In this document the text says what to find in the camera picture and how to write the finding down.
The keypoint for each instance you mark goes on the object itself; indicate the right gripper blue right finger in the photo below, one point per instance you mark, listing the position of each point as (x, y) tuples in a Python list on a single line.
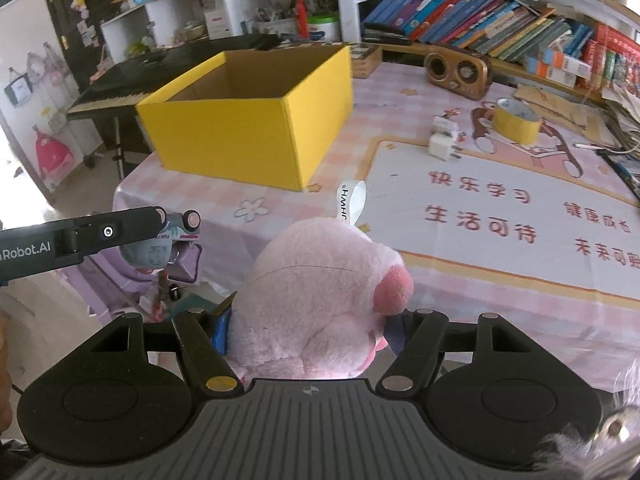
[(415, 338)]

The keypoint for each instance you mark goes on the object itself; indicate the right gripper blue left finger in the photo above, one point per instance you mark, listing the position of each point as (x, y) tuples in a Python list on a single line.
[(201, 328)]

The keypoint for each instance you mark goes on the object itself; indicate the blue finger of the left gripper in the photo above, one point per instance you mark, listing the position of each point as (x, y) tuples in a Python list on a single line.
[(91, 234)]

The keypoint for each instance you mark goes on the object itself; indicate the grey purple toy car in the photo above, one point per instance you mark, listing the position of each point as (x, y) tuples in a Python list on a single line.
[(175, 249)]

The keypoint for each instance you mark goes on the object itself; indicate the pink pig plush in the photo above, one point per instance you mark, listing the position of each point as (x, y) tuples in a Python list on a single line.
[(315, 303)]

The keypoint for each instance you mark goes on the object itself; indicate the white power adapter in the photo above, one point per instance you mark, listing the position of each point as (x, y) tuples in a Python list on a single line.
[(444, 146)]

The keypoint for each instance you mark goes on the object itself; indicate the small white grey box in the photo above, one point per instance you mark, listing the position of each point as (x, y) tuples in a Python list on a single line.
[(444, 125)]

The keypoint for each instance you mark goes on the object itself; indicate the yellow tape roll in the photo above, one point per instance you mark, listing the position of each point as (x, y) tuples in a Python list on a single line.
[(516, 121)]

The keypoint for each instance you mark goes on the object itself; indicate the black electronic keyboard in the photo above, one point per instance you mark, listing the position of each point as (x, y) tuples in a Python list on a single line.
[(126, 84)]

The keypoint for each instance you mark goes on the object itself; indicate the pink checkered tablecloth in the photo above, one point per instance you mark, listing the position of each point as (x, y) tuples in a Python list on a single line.
[(546, 236)]

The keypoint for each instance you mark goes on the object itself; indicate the yellow cardboard box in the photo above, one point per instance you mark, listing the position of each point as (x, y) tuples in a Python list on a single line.
[(259, 117)]

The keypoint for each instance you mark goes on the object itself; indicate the brown retro radio speaker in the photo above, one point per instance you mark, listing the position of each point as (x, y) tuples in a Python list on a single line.
[(463, 72)]

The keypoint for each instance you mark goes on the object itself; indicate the checkered chess board box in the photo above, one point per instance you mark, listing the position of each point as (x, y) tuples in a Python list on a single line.
[(365, 59)]

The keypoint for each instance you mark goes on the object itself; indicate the stack of papers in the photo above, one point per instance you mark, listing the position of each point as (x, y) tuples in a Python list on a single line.
[(623, 120)]

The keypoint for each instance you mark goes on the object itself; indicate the red bottle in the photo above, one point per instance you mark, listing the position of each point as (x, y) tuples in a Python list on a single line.
[(301, 19)]

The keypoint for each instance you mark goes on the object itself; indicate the white green lidded jar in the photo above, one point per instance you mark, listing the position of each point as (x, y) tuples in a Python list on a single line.
[(324, 27)]

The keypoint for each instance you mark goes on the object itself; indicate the row of leaning books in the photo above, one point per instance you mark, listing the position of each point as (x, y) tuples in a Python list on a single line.
[(540, 37)]

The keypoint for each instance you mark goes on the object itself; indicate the white bookshelf unit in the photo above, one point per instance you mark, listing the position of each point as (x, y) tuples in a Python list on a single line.
[(230, 5)]

